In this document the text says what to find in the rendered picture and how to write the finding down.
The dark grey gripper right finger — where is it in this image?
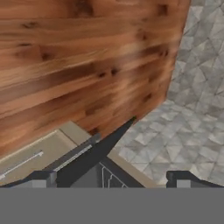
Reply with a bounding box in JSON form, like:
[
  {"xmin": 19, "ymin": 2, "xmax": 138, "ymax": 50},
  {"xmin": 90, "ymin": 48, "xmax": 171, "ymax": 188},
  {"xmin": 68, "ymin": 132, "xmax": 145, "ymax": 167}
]
[{"xmin": 165, "ymin": 170, "xmax": 224, "ymax": 189}]

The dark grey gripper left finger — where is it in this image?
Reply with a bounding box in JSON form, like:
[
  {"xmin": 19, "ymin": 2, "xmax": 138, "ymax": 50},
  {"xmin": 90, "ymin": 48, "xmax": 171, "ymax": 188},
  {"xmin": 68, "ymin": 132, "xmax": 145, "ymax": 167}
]
[{"xmin": 0, "ymin": 170, "xmax": 58, "ymax": 189}]

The dark grey oven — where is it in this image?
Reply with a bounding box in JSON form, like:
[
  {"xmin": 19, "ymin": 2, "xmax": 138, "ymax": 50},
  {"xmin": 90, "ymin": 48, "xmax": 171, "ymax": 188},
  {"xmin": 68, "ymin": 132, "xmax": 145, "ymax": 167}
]
[{"xmin": 70, "ymin": 157, "xmax": 146, "ymax": 188}]

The beige drawer front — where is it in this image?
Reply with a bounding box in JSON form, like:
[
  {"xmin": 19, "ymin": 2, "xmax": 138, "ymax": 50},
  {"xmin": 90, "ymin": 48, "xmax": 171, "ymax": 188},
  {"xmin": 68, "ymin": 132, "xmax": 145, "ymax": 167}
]
[{"xmin": 0, "ymin": 129, "xmax": 77, "ymax": 186}]

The silver drawer handle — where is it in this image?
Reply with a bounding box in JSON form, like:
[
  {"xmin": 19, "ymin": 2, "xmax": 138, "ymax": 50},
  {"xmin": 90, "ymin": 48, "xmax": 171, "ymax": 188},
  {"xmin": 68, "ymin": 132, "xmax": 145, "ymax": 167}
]
[{"xmin": 0, "ymin": 150, "xmax": 45, "ymax": 180}]

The silver oven door handle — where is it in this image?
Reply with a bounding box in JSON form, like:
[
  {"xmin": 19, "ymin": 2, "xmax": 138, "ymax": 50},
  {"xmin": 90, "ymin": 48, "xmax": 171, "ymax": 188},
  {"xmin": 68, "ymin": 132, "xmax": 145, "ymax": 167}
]
[{"xmin": 52, "ymin": 143, "xmax": 94, "ymax": 173}]

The wire oven rack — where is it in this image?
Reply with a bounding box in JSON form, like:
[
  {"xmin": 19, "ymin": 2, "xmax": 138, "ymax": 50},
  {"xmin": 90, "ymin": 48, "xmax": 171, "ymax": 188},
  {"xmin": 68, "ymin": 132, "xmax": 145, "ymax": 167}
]
[{"xmin": 98, "ymin": 162, "xmax": 130, "ymax": 188}]

